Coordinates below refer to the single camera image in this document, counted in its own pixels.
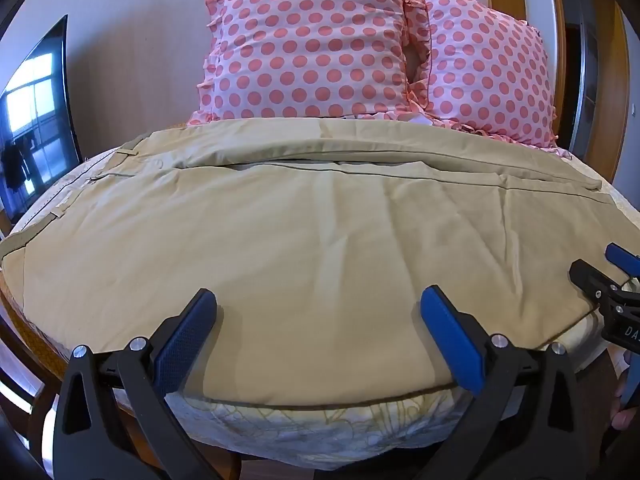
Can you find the wooden bed frame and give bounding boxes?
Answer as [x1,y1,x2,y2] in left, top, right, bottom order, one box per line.
[0,280,151,466]

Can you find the bed with patterned sheet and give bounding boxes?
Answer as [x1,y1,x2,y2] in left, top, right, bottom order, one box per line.
[0,122,640,467]

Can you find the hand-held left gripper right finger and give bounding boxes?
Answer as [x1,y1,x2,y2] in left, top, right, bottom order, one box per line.
[400,285,601,480]

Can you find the person's right hand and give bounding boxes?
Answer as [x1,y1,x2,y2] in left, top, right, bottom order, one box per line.
[611,352,640,432]

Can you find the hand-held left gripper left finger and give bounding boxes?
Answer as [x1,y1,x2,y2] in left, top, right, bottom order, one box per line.
[52,288,241,480]

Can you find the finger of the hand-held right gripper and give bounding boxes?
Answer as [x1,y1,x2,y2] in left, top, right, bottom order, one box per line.
[604,243,640,278]
[569,258,640,312]

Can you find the wooden door frame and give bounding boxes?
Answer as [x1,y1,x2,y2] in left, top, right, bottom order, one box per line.
[482,0,632,173]

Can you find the pink polka-dot ruffled pillow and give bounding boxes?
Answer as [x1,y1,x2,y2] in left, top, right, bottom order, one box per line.
[187,0,432,127]
[404,0,572,157]

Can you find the khaki pants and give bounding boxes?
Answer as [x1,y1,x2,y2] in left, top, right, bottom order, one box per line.
[0,119,619,407]

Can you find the black flat-screen television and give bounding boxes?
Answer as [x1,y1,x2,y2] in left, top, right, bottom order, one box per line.
[0,14,84,227]

